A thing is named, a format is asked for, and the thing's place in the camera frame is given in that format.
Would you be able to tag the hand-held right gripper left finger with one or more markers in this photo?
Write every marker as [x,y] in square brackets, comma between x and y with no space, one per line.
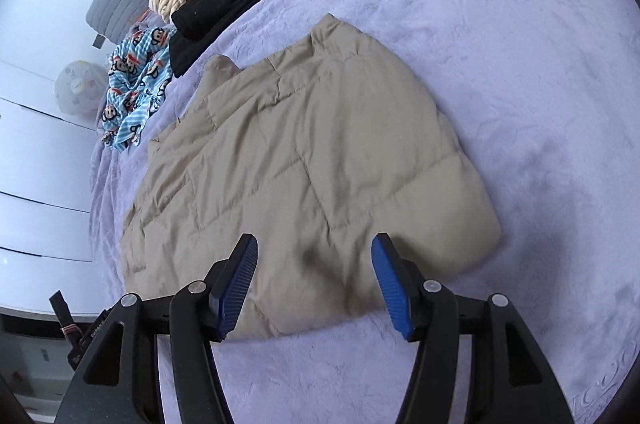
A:
[235,294]

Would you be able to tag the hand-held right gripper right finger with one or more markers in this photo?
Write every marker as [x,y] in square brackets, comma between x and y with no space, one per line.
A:
[392,291]

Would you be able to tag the beige puffer jacket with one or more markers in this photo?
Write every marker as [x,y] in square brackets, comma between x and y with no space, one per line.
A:
[300,164]

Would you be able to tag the white wardrobe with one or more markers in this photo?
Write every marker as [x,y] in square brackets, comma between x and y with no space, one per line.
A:
[35,164]

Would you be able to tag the blue monkey print cloth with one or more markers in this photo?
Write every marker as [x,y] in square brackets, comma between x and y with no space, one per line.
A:
[132,84]

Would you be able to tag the white round patterned pillow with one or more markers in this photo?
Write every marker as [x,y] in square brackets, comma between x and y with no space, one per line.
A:
[77,87]

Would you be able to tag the lilac fluffy blanket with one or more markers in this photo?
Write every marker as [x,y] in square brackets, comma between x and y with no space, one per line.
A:
[500,54]

